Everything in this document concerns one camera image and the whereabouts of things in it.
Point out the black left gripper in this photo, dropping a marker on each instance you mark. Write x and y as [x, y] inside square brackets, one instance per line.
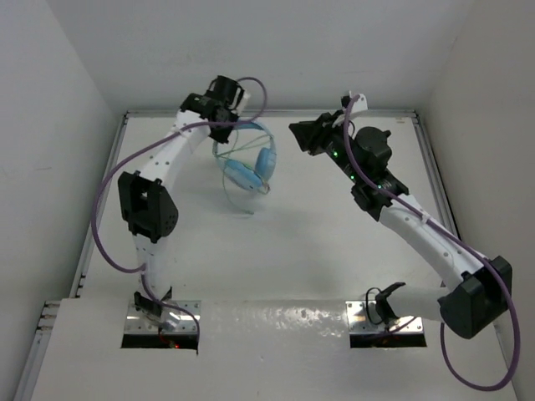
[221, 136]

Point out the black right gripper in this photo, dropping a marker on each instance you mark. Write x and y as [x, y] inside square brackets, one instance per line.
[313, 134]

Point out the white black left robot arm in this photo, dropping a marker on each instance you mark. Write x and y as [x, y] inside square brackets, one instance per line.
[146, 201]

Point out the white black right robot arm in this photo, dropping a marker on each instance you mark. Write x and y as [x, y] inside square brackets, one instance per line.
[475, 288]

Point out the white front cover board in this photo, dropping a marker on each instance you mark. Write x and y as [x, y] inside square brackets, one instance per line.
[248, 351]

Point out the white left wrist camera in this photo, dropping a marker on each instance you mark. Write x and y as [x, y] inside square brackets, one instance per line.
[242, 99]

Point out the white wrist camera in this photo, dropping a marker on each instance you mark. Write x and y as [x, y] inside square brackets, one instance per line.
[353, 105]
[242, 99]

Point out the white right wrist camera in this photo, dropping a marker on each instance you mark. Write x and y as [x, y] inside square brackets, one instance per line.
[353, 105]

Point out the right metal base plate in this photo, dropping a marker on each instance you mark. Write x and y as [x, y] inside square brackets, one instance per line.
[364, 320]

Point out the metal base plate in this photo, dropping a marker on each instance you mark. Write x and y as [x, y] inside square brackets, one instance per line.
[171, 321]
[364, 320]

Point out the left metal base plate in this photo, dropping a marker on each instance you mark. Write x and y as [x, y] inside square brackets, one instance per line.
[171, 321]

